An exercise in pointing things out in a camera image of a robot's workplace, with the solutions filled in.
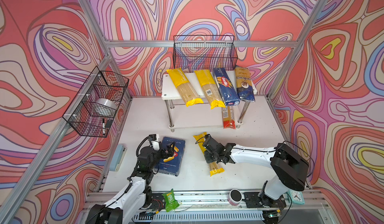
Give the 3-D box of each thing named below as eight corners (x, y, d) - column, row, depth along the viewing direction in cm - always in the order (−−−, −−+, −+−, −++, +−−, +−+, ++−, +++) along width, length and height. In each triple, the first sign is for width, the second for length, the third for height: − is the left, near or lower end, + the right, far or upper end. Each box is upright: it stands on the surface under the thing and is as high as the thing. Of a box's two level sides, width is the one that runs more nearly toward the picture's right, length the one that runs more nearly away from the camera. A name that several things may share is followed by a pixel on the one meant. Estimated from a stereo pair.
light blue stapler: (112, 172, 85) (107, 168, 80) (120, 148, 94) (116, 144, 90) (120, 172, 85) (116, 168, 80) (127, 148, 94) (124, 144, 90)
